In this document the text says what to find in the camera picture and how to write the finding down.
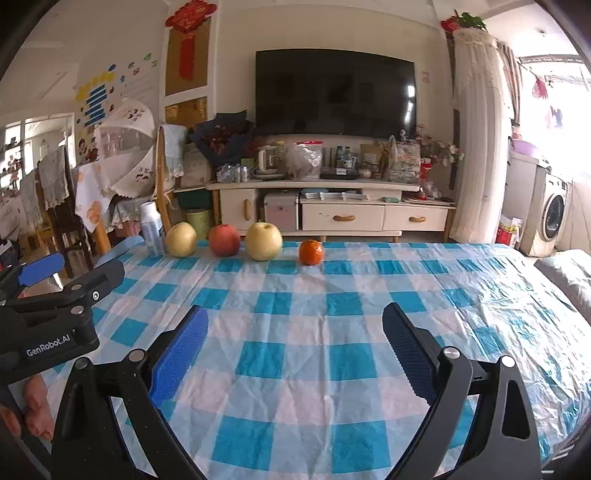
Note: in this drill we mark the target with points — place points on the light wooden chair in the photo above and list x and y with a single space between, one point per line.
170 157

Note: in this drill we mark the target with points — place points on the white mesh food cover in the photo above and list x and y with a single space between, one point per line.
127 138

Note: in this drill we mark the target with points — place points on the dark wooden chair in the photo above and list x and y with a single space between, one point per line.
60 207

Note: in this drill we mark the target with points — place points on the black flat television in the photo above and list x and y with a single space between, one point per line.
334 92

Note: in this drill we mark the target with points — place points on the brown cardboard box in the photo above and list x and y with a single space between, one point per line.
373 159

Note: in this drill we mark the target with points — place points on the stack of books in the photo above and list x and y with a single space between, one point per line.
332 194

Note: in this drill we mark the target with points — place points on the white pink small box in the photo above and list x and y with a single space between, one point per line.
280 212

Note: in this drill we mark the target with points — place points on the hanging laundry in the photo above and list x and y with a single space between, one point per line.
547 99

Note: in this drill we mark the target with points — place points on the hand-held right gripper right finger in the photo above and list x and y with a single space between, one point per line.
408 353

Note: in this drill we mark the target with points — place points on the red knot wall decoration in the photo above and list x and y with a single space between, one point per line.
187 32

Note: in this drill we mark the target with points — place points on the patterned gift bag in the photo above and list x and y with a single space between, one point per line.
404 161

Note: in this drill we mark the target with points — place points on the colourful wall stickers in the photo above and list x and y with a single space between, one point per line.
99 99

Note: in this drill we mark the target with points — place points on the person's left hand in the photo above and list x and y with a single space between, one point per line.
39 406

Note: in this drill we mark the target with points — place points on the purple basin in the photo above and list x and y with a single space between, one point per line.
526 148

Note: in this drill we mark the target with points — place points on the orange tangerine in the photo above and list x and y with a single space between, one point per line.
311 252

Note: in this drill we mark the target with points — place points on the dark blue flower bouquet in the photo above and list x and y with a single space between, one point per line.
224 136

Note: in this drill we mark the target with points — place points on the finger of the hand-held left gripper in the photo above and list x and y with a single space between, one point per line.
94 282
41 270

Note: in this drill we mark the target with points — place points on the white sack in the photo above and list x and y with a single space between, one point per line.
196 166

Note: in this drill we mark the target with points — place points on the red apple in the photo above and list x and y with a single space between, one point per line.
225 240

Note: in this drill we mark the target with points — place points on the washing machine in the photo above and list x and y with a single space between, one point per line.
549 212

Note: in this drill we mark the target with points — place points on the small red bag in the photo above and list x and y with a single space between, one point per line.
508 233

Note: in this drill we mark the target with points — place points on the red artificial flowers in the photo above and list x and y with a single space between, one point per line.
464 22

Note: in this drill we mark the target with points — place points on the white TV cabinet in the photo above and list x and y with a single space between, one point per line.
341 217

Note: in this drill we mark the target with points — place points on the white kettle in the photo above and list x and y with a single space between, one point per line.
267 161

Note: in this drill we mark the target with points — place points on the dark green storage box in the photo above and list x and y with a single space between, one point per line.
194 199

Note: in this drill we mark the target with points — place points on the clear pack of small bottles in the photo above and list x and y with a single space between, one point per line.
233 173

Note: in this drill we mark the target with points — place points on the light green trash bin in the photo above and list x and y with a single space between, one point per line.
199 224

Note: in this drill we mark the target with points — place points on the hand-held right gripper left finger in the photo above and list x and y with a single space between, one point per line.
182 355

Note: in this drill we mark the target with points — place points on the orange print table cloth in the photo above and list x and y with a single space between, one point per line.
94 189

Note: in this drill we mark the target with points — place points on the yellow pear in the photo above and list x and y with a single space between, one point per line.
263 242
181 240

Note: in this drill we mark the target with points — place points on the white bottle blue label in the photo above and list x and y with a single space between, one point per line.
152 228

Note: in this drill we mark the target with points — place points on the clear plastic bag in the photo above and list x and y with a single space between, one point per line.
304 161

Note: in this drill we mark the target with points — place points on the lace covered air conditioner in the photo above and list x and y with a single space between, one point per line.
480 138

